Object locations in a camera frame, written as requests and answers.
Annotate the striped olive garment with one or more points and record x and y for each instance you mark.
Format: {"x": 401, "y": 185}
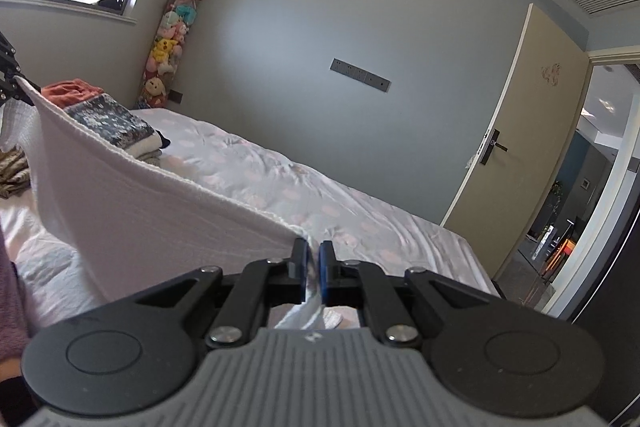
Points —
{"x": 14, "y": 173}

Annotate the pink dotted grey bedsheet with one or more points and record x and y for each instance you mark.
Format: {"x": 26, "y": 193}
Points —
{"x": 361, "y": 227}

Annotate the folded white sweater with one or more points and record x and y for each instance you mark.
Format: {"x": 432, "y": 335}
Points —
{"x": 145, "y": 146}

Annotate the black sock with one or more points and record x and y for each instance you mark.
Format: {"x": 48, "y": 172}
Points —
{"x": 164, "y": 142}

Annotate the purple fluffy sleeve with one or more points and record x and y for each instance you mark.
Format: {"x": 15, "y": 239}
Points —
{"x": 14, "y": 326}

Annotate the cream bedroom door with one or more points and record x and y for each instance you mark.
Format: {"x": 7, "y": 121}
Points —
{"x": 537, "y": 115}

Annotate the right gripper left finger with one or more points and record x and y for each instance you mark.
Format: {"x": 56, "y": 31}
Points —
{"x": 261, "y": 286}

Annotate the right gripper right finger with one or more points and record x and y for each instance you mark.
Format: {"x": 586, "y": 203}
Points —
{"x": 365, "y": 287}

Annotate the white crinkle muslin garment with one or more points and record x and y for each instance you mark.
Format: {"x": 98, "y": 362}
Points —
{"x": 134, "y": 224}

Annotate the grey wall switch panel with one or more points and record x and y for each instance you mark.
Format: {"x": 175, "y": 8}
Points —
{"x": 361, "y": 75}

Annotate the rust orange garment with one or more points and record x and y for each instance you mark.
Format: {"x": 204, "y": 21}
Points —
{"x": 70, "y": 92}

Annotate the folded beige knit sweater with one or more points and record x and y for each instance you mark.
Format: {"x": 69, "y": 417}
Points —
{"x": 152, "y": 158}

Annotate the stuffed toy hanging column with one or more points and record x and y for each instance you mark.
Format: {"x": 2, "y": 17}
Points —
{"x": 166, "y": 52}

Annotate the black door handle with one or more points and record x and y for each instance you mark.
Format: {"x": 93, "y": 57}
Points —
{"x": 491, "y": 144}

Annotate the dark floral folded garment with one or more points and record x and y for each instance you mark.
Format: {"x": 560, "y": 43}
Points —
{"x": 115, "y": 124}

